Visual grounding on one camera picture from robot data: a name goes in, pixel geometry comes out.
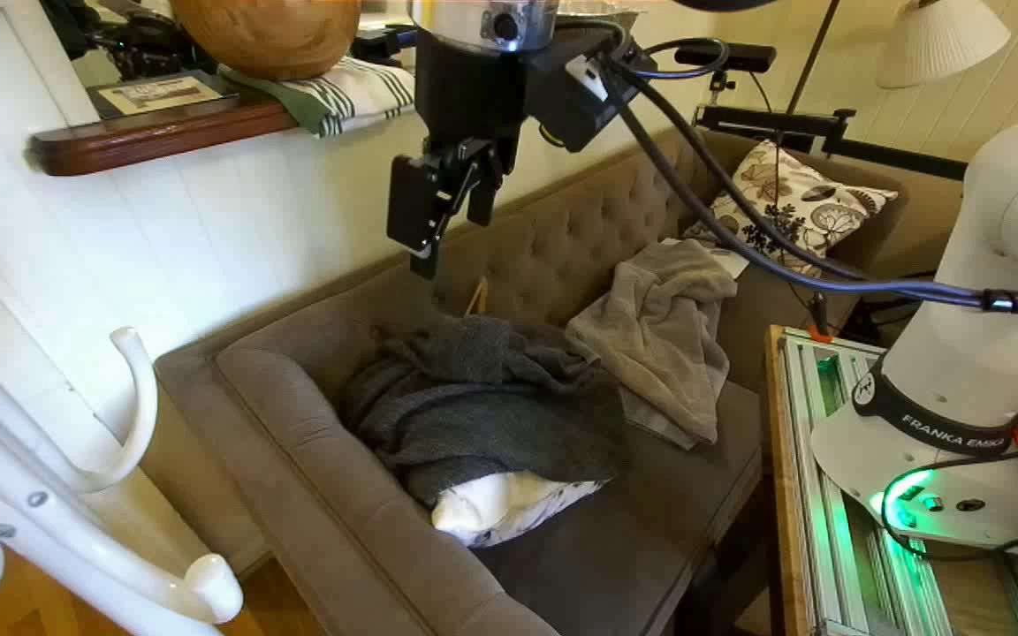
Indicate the white lamp shade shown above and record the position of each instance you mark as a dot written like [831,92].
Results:
[937,40]

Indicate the white coat stand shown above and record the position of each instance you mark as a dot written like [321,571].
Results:
[37,471]

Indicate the wooden table with aluminium rails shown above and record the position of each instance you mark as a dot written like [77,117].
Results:
[838,565]

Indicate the black stereo camera bar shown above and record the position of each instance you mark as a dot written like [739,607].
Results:
[727,54]

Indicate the green striped folded cloth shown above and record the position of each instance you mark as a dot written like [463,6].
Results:
[336,99]

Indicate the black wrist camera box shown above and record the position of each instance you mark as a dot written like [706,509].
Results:
[580,99]

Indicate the dark grey blanket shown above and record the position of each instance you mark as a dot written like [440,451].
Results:
[487,399]

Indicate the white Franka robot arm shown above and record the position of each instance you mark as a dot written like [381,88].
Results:
[979,353]

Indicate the thin black lamp pole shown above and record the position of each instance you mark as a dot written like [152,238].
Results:
[814,57]

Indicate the grey-brown tufted sofa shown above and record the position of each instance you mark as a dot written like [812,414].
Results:
[580,233]

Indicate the light grey towel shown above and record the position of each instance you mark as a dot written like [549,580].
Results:
[662,339]

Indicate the round brown woven basket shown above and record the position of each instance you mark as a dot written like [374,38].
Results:
[265,31]

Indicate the floral patterned pillow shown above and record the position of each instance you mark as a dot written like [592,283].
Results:
[805,205]

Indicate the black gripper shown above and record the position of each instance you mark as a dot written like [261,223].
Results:
[467,92]

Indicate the black clutter on shelf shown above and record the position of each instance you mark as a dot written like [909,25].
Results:
[131,40]

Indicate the black metal rail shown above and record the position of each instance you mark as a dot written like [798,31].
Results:
[792,124]

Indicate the white crumpled cloth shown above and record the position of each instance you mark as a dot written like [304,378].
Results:
[496,508]

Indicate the dark wooden wall shelf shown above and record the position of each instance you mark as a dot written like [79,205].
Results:
[143,139]

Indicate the flat framed picture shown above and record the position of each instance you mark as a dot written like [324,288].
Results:
[162,92]

